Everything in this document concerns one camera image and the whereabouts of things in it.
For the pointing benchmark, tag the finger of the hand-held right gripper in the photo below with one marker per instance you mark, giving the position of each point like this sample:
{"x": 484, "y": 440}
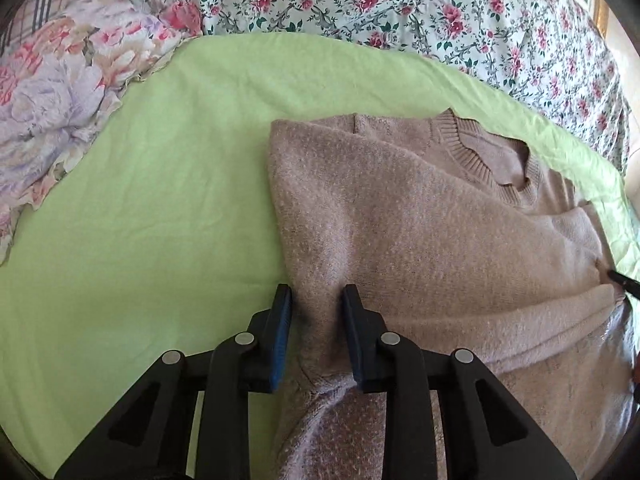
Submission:
{"x": 625, "y": 281}

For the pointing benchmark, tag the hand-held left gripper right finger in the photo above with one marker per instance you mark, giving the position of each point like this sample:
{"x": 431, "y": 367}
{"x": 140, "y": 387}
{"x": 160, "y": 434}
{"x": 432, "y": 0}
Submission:
{"x": 354, "y": 345}

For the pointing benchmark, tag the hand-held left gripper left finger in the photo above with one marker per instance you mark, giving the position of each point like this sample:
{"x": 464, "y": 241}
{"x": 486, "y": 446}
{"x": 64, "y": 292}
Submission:
{"x": 281, "y": 345}

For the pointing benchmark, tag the pink knit sweater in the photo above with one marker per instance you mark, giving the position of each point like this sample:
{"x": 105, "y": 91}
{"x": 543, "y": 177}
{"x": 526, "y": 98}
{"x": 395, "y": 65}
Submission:
{"x": 425, "y": 240}

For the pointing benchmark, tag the light green blanket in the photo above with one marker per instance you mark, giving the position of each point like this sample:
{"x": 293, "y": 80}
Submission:
{"x": 165, "y": 220}

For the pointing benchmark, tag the small floral bedsheet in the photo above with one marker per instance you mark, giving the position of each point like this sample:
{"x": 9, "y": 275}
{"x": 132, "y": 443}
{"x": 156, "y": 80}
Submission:
{"x": 450, "y": 15}

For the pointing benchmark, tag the large floral pillow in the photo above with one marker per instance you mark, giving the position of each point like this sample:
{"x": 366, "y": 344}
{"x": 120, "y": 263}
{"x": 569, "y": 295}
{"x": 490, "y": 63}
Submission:
{"x": 70, "y": 105}

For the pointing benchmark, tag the gold picture frame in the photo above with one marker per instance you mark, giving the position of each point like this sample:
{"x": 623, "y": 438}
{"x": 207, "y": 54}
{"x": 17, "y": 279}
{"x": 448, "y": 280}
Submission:
{"x": 597, "y": 5}

